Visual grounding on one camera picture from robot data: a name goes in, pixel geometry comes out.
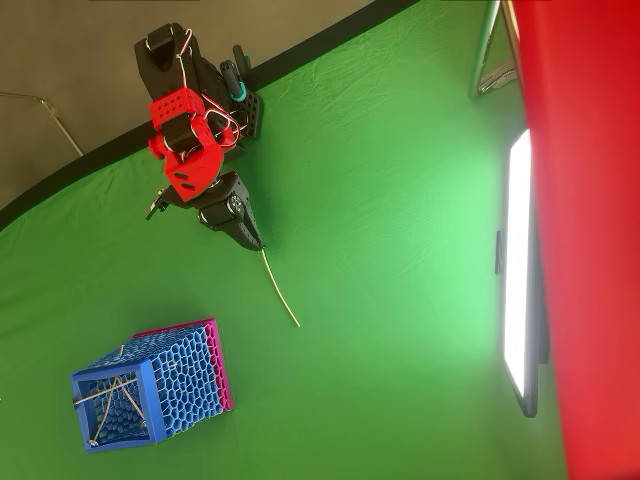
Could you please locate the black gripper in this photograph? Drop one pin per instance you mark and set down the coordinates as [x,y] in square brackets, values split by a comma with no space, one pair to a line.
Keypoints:
[223,216]

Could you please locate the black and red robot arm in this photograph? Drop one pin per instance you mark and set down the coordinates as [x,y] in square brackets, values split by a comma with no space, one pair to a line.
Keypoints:
[172,107]

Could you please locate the blue lattice basket pink base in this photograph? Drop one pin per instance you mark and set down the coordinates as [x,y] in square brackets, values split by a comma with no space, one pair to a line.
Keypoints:
[185,380]

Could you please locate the green cloth with black border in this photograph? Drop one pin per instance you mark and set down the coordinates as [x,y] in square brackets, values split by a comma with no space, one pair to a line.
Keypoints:
[350,250]

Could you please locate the bright LED light panel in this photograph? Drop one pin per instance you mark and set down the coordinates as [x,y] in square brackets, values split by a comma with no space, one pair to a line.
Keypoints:
[517,260]

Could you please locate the blurred red object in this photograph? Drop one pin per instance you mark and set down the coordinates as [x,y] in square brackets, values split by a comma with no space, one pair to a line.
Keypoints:
[590,225]

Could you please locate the small wrist camera board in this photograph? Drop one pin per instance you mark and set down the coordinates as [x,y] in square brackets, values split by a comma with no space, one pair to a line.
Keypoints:
[156,202]

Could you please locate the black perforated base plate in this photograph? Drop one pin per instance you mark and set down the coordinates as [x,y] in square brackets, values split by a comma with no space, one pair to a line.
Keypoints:
[250,112]

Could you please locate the metal stand frame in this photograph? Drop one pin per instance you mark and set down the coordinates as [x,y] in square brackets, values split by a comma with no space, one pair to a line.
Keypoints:
[482,50]

